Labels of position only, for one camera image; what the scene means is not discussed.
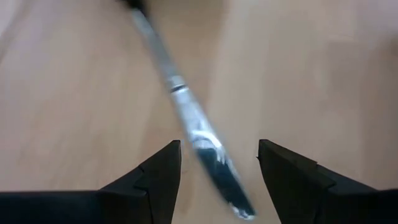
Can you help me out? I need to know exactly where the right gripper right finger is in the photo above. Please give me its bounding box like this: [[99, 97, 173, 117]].
[[256, 139, 398, 224]]

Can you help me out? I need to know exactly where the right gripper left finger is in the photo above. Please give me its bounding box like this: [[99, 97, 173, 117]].
[[0, 139, 182, 224]]

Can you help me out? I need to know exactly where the silver table knife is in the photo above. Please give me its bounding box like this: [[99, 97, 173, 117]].
[[129, 6, 256, 221]]

